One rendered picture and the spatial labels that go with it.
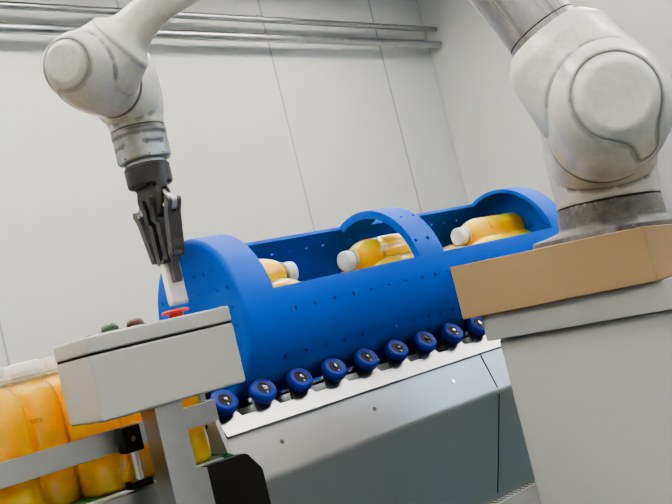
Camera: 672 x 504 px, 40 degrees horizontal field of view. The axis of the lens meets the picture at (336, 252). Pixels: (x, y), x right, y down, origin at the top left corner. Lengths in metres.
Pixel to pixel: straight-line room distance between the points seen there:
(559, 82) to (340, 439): 0.69
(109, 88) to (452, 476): 0.92
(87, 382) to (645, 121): 0.72
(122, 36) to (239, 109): 4.82
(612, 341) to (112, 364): 0.66
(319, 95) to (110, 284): 2.27
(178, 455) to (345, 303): 0.51
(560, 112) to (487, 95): 6.29
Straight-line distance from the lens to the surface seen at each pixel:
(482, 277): 1.37
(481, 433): 1.78
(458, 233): 1.98
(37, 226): 5.21
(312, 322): 1.51
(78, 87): 1.36
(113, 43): 1.39
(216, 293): 1.49
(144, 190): 1.54
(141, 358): 1.12
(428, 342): 1.71
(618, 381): 1.31
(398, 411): 1.62
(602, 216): 1.37
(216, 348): 1.17
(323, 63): 6.86
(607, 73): 1.15
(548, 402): 1.38
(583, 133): 1.15
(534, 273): 1.32
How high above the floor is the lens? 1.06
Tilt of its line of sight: 3 degrees up
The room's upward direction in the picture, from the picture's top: 14 degrees counter-clockwise
